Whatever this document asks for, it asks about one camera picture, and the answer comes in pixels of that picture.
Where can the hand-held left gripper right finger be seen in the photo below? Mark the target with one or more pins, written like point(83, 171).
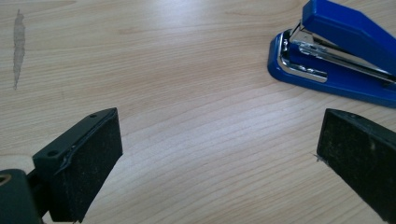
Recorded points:
point(358, 155)

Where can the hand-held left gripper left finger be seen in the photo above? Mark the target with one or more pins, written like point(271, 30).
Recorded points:
point(84, 161)

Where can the blue stapler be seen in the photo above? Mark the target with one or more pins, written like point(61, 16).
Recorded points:
point(342, 25)

